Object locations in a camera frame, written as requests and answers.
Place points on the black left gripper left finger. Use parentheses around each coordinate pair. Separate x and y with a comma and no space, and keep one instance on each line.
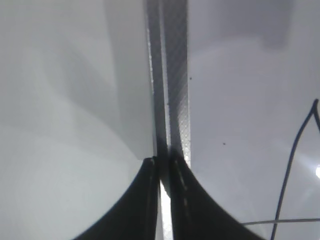
(134,215)

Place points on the white board with aluminium frame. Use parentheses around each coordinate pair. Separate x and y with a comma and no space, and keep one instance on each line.
(236,92)

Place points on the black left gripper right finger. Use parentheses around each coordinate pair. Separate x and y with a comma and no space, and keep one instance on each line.
(195,215)

